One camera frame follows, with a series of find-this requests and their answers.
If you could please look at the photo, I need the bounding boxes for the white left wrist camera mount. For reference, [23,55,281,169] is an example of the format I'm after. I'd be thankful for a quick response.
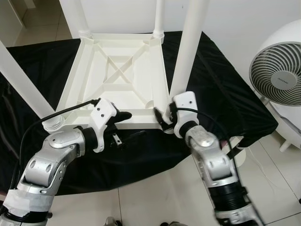
[89,98,118,153]

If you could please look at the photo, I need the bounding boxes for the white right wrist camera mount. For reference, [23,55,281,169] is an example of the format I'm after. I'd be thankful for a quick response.
[172,92,198,138]

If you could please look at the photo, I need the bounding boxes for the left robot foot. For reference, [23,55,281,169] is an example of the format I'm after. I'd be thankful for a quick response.
[104,217,122,226]

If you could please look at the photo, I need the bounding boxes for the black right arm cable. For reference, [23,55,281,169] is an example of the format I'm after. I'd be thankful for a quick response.
[176,107,245,189]

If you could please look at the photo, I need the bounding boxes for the white plastic table top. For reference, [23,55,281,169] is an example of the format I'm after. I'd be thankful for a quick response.
[42,31,189,131]

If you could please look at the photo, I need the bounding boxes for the white standing fan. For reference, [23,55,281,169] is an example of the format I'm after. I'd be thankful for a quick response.
[249,19,301,152]

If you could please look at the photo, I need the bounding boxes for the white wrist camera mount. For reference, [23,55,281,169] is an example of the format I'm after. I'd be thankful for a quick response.
[172,92,198,138]
[89,98,118,153]

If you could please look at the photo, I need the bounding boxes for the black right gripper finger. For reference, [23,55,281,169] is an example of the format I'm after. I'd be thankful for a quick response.
[154,107,174,133]

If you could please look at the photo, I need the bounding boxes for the black table cloth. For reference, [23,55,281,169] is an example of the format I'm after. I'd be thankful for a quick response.
[0,31,279,196]

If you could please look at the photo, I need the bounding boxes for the black metal support rod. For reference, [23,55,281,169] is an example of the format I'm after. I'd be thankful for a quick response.
[226,144,245,159]

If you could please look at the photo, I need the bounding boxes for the white plastic table leg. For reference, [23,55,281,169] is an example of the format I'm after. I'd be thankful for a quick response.
[0,40,64,131]
[61,0,92,38]
[168,0,210,102]
[153,0,165,37]

